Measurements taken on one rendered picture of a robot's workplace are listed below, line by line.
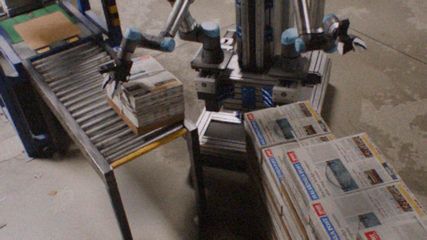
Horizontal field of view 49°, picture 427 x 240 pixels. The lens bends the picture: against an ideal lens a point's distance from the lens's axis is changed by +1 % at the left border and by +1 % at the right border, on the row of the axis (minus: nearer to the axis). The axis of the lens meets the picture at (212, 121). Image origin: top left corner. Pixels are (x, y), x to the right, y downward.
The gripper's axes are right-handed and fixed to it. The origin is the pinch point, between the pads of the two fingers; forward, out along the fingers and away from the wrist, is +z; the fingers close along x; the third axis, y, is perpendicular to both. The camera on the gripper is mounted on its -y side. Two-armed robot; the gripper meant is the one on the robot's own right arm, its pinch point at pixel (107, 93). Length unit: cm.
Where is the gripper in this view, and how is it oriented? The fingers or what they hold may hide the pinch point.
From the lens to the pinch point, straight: 246.3
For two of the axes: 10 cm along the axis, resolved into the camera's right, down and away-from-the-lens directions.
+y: 7.3, 1.0, 6.7
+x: -5.6, -4.9, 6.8
